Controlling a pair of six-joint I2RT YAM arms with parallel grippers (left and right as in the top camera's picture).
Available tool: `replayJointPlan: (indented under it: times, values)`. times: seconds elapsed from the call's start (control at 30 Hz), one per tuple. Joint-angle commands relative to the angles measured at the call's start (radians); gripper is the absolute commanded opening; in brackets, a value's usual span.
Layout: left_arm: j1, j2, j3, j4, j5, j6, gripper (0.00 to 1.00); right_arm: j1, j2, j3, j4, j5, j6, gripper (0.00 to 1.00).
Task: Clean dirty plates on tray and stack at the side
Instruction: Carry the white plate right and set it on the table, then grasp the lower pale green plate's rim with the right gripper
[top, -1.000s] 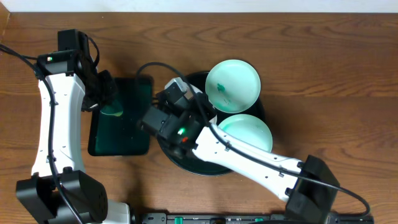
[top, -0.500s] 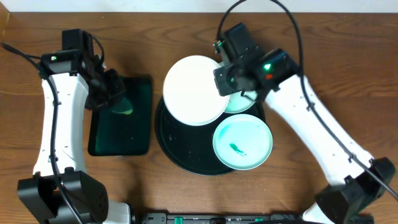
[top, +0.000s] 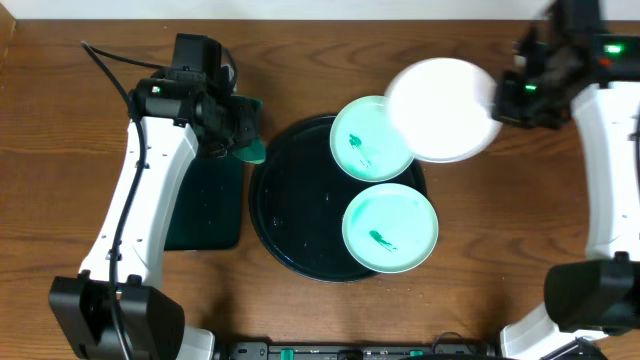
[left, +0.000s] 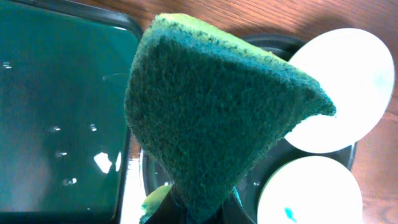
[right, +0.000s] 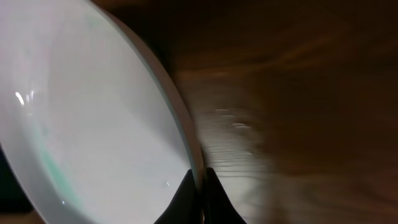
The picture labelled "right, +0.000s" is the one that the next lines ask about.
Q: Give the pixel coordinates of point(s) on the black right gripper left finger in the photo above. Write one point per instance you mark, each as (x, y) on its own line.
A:
(185, 206)

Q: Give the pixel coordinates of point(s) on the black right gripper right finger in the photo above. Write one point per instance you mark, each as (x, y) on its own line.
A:
(218, 209)

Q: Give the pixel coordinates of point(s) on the white plate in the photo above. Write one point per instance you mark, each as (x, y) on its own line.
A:
(91, 124)

